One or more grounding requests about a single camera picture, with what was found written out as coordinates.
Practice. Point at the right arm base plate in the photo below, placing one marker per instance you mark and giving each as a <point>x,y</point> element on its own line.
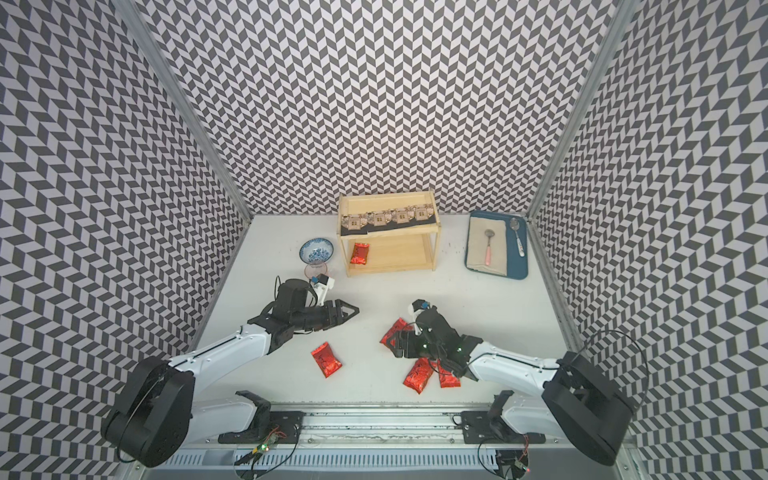
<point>478,427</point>

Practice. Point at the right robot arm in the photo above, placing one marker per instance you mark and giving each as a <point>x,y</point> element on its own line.
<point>567,398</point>

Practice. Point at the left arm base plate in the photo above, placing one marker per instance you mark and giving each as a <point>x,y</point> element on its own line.
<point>286,425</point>

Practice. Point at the black floral tea bag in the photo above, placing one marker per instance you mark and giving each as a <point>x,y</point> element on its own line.
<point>354,224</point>
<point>402,217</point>
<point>379,220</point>
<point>424,214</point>

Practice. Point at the wooden two-tier shelf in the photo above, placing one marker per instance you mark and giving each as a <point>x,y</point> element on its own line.
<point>395,249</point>

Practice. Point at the red tea bag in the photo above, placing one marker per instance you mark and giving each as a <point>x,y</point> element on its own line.
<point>399,325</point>
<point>419,375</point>
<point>360,252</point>
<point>447,379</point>
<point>326,359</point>

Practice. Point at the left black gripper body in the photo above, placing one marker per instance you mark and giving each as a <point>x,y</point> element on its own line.
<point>315,318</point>

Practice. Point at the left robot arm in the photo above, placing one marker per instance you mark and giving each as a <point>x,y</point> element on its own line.
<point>158,410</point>

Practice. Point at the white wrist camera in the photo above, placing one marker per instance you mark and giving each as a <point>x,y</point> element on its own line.
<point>321,286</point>
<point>415,309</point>

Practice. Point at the pink handled spoon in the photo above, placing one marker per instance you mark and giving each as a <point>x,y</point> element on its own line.
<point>489,234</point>

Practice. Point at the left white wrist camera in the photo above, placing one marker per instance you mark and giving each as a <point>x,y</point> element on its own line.
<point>321,286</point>

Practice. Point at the white handled spoon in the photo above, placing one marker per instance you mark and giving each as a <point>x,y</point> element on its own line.
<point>514,224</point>

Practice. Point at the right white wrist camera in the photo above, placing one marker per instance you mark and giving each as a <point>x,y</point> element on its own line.
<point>415,309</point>

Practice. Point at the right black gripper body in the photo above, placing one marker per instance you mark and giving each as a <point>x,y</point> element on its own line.
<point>417,347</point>

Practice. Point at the pink transparent cup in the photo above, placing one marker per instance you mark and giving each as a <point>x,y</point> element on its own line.
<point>315,270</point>

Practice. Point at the blue white ceramic bowl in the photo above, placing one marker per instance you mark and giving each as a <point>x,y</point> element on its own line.
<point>316,251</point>

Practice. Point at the aluminium front rail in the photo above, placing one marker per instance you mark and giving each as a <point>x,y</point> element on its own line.
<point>361,424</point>

